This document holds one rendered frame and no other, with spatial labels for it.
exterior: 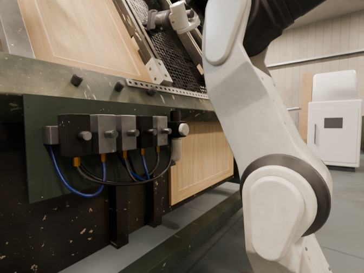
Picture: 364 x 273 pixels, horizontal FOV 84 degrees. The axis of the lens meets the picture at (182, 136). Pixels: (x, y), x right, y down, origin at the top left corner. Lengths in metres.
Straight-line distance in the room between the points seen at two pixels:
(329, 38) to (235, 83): 8.30
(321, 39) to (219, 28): 8.30
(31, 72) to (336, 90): 3.81
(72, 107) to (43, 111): 0.06
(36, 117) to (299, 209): 0.54
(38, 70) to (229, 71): 0.45
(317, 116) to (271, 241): 3.46
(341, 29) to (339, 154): 5.58
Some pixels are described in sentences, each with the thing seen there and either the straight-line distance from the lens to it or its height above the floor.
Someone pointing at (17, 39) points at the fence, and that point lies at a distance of 0.68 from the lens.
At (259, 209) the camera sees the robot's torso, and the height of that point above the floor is 0.60.
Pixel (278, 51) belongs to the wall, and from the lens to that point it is 8.81.
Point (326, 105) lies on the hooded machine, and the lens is 3.80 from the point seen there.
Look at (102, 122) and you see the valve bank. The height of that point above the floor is 0.75.
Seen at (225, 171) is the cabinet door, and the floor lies 0.31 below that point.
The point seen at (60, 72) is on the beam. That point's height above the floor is 0.88.
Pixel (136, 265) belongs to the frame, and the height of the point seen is 0.18.
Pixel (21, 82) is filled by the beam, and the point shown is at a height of 0.83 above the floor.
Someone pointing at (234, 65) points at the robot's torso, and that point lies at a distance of 0.40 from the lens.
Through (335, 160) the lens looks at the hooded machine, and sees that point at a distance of 3.84.
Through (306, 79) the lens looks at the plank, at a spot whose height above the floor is 2.16.
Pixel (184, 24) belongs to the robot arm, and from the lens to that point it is 1.05.
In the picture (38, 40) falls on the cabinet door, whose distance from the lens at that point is 0.74.
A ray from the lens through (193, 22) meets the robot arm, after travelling 1.09.
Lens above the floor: 0.74
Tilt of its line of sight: 4 degrees down
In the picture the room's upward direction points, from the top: 1 degrees counter-clockwise
